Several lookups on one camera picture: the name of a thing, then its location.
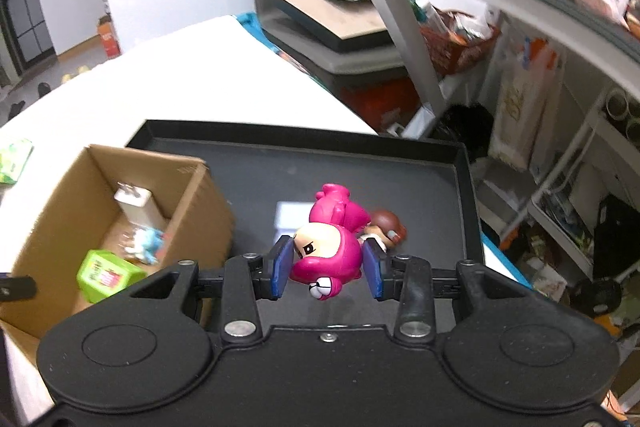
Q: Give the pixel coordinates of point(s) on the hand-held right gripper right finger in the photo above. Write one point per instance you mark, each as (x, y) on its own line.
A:
(374, 269)

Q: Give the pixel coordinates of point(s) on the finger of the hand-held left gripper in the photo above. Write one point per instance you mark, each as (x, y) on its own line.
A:
(17, 288)

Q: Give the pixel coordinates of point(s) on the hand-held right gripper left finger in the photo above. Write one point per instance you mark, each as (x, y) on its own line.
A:
(281, 267)

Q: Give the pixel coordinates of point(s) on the pink toy figure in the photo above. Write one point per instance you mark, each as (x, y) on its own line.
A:
(330, 252)

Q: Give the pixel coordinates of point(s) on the green cube box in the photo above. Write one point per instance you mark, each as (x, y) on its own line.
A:
(107, 276)

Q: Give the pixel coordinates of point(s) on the brown cardboard box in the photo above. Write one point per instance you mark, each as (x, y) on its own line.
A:
(200, 217)

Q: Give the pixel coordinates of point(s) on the black tray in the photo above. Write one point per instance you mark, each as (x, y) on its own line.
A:
(300, 172)

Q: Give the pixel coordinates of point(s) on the blue and red toy figure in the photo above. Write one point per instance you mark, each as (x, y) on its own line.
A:
(147, 242)

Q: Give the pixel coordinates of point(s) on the white charger plug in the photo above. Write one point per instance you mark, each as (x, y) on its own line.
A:
(137, 207)

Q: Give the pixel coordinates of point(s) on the brown bear toy figure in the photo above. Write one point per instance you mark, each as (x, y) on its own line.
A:
(387, 224)

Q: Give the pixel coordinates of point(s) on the green wet wipes packet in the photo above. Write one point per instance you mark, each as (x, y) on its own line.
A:
(14, 162)

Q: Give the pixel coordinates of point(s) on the black shoe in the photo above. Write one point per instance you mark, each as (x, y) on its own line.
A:
(17, 108)
(43, 89)

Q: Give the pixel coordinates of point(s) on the white tote bag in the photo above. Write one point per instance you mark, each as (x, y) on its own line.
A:
(520, 117)

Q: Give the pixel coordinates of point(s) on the yellow slipper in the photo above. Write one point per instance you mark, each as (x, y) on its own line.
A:
(82, 70)
(68, 78)

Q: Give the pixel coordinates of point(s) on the red plastic basket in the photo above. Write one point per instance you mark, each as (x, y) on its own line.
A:
(450, 52)

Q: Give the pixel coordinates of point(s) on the orange cardboard box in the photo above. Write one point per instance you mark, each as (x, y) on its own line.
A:
(109, 38)

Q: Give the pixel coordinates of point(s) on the glass desk with grey frame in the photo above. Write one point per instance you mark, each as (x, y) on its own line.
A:
(400, 32)

